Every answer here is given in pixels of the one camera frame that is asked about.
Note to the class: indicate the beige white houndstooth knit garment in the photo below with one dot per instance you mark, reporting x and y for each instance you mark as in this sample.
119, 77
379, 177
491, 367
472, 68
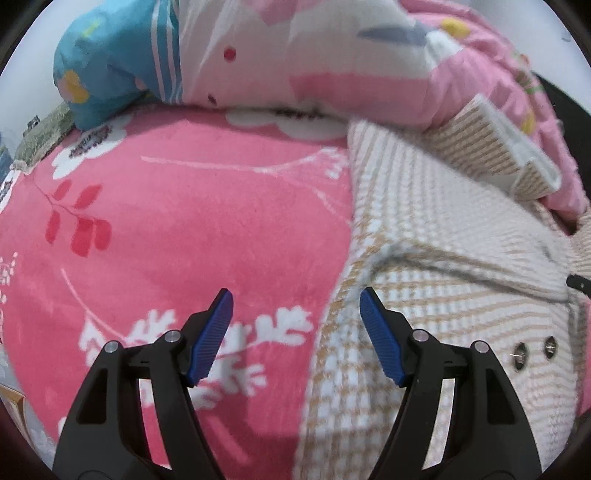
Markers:
448, 228

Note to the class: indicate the pink floral fleece blanket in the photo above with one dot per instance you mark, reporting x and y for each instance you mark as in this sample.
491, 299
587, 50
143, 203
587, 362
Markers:
124, 231

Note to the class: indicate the grey green patterned mat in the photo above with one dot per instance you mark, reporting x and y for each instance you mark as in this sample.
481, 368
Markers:
42, 138

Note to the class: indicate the black bed headboard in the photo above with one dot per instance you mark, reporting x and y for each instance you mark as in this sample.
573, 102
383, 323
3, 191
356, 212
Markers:
575, 119

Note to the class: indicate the pink blue patterned quilt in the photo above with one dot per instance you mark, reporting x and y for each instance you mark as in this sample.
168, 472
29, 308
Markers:
408, 63

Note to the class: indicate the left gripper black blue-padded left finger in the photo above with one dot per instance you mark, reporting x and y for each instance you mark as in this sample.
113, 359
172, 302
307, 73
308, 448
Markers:
104, 437

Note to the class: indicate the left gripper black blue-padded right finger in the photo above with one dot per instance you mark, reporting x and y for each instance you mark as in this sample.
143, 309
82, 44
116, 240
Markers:
489, 435

